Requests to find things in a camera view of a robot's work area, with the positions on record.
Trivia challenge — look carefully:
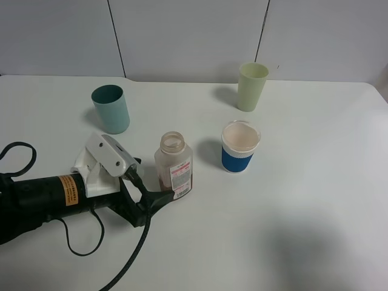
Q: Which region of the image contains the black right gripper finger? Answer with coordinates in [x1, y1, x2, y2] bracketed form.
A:
[138, 190, 175, 218]

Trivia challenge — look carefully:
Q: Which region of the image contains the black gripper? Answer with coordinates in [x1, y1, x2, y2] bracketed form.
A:
[1, 173, 142, 244]

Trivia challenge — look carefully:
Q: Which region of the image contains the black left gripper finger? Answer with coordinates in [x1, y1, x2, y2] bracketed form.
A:
[130, 158, 142, 176]

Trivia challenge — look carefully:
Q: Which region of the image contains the clear plastic drink bottle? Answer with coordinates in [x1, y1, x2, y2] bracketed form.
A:
[154, 132, 193, 200]

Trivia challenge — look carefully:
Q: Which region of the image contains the teal plastic cup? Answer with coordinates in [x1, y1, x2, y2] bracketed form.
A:
[91, 84, 130, 134]

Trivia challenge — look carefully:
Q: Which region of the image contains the blue sleeved white cup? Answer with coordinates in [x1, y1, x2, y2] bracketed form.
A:
[221, 121, 261, 173]

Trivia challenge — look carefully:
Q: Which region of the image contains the light green plastic cup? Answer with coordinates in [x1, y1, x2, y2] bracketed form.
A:
[237, 62, 269, 112]

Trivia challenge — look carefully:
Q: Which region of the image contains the black braided cable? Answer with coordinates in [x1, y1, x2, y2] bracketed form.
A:
[99, 169, 152, 291]

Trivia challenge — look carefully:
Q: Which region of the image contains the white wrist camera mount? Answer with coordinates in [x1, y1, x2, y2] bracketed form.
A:
[71, 133, 133, 198]

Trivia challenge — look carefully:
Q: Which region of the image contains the thin black cable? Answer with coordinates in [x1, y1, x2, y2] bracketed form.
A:
[0, 141, 105, 257]

